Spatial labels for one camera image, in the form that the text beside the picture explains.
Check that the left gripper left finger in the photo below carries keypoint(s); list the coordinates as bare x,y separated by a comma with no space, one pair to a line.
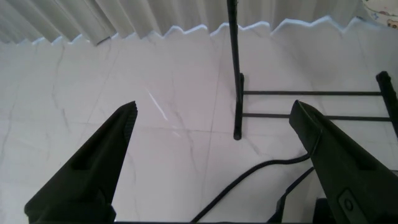
81,186

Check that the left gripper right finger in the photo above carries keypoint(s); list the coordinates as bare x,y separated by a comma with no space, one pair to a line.
342,174

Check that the black clothes rack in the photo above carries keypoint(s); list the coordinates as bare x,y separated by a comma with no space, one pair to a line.
234,46

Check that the white curtain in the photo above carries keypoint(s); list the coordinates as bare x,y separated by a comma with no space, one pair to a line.
124,15

